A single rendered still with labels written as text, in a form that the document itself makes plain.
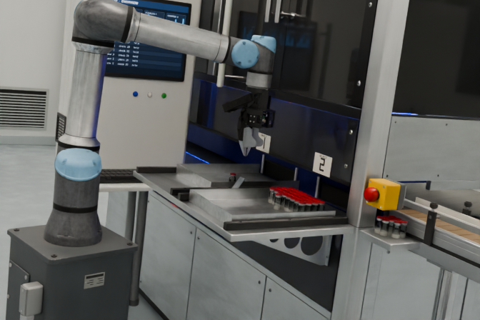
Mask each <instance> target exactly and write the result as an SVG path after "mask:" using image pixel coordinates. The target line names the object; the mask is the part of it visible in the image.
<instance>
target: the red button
mask: <svg viewBox="0 0 480 320"><path fill-rule="evenodd" d="M364 198H365V199H366V200H367V201H368V202H375V201H376V200H377V198H378V191H377V190H376V188H374V187H368V188H366V189H365V190H364Z"/></svg>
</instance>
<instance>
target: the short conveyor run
mask: <svg viewBox="0 0 480 320"><path fill-rule="evenodd" d="M404 206H406V207H409V208H410V209H407V210H389V213H388V216H390V215H392V216H395V217H396V218H400V219H402V220H404V221H407V222H408V223H407V230H406V236H408V237H410V238H412V239H415V240H417V241H419V242H420V248H419V249H410V250H409V251H411V252H413V253H415V254H418V255H419V256H422V257H424V258H425V259H428V260H430V261H432V262H434V263H436V264H438V265H441V266H443V267H445V268H447V269H449V270H451V271H454V272H456V273H458V274H460V275H462V276H465V277H466V278H468V279H471V280H472V281H475V282H477V283H479V284H480V220H478V219H475V218H473V217H471V210H469V207H471V206H472V202H471V201H465V202H464V206H465V207H466V208H465V209H463V211H462V213H459V212H457V211H454V210H451V209H448V208H446V207H443V206H440V205H438V204H437V203H436V202H430V201H427V200H424V199H420V198H419V197H416V201H415V202H413V201H409V200H408V199H404Z"/></svg>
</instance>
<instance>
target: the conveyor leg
mask: <svg viewBox="0 0 480 320"><path fill-rule="evenodd" d="M426 261H427V262H429V263H431V264H434V265H436V266H438V267H440V271H439V279H438V284H437V288H436V296H435V300H434V307H433V312H432V317H431V320H451V315H452V311H453V306H454V299H455V294H456V287H457V282H458V278H459V274H458V273H456V272H454V271H451V270H449V269H447V268H445V267H443V266H441V265H438V264H436V263H434V262H432V261H430V260H428V259H427V260H426Z"/></svg>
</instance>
